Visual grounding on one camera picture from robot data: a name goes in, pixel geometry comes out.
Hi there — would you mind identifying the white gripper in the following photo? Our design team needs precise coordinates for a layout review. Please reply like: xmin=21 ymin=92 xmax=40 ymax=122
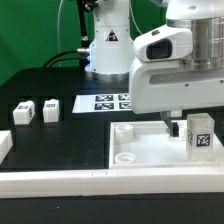
xmin=129 ymin=59 xmax=224 ymax=137

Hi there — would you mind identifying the white square tabletop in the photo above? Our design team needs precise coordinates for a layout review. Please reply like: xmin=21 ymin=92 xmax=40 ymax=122
xmin=109 ymin=120 xmax=224 ymax=169

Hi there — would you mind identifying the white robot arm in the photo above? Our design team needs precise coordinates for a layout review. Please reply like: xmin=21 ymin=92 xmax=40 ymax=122
xmin=83 ymin=0 xmax=224 ymax=120

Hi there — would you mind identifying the white sheet with tags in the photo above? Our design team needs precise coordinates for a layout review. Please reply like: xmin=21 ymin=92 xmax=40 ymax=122
xmin=72 ymin=93 xmax=130 ymax=113

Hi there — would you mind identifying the white left obstacle block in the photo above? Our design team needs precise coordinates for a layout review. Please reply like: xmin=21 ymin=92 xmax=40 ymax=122
xmin=0 ymin=130 xmax=13 ymax=164

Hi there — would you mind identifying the white front obstacle wall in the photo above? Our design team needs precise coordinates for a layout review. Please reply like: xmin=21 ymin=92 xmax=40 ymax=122
xmin=0 ymin=166 xmax=224 ymax=198

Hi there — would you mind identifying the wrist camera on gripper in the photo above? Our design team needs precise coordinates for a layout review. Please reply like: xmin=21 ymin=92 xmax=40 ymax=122
xmin=133 ymin=25 xmax=193 ymax=62

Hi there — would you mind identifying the black cable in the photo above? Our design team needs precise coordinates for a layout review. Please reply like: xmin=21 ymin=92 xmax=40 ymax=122
xmin=41 ymin=49 xmax=84 ymax=69

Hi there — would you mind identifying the grey thin cable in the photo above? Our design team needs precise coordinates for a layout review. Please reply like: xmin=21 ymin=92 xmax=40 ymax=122
xmin=56 ymin=0 xmax=66 ymax=68

